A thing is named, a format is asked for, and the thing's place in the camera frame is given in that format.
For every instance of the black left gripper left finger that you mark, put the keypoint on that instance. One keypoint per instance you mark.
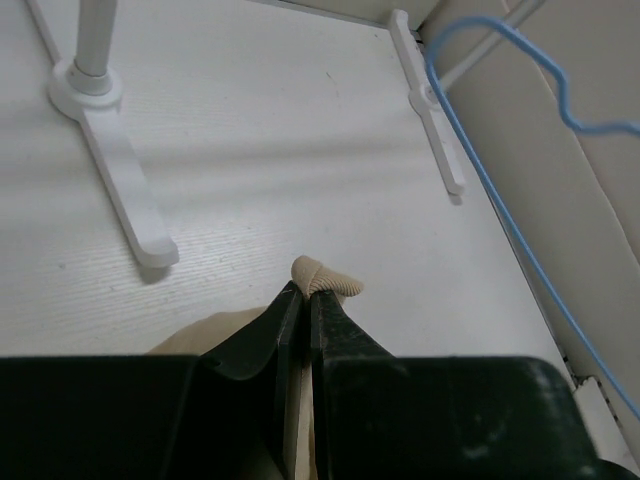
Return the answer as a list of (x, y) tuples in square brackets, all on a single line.
[(257, 374)]

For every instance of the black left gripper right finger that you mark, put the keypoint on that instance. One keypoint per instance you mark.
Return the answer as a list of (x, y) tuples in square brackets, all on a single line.
[(333, 334)]

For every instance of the beige t shirt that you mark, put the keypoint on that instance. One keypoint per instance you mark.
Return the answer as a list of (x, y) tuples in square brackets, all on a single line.
[(199, 337)]

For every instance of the blue wire hanger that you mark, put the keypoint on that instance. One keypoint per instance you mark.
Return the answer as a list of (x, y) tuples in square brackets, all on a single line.
[(565, 160)]

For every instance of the white clothes rack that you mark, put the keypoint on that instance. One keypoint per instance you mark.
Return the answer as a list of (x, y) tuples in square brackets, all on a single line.
[(82, 86)]

